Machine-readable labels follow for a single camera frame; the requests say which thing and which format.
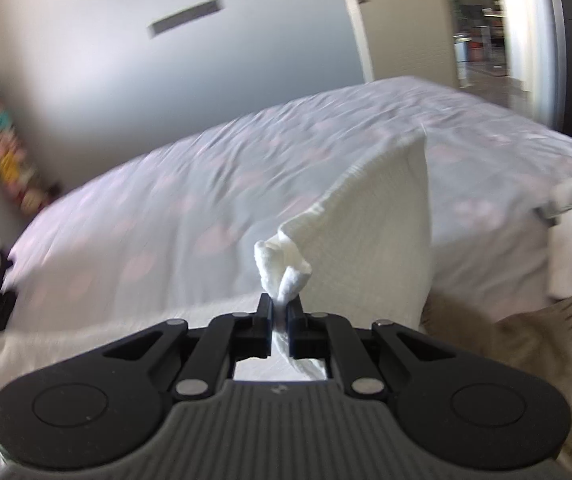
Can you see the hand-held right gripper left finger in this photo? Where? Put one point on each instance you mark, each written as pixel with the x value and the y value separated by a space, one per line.
pixel 266 330

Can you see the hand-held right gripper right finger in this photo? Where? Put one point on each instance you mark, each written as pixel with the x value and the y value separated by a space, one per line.
pixel 292 330

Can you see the white muslin garment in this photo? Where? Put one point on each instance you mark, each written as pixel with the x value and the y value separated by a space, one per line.
pixel 366 235

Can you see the white pink-dotted bed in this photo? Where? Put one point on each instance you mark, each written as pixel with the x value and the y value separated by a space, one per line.
pixel 216 185

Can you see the beige striped garment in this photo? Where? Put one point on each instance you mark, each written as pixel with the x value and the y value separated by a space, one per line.
pixel 541 340

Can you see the hanging column of plush toys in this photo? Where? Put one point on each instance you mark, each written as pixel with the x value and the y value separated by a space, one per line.
pixel 6 145

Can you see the metal trash can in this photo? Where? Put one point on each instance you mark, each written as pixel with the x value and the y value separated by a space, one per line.
pixel 461 49

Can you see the cream door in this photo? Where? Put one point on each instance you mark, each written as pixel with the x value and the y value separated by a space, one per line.
pixel 406 20

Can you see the grey wall switch panel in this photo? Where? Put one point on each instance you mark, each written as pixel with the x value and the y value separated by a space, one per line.
pixel 186 17

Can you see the white door frame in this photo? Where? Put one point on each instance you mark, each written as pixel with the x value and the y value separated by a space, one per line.
pixel 531 35

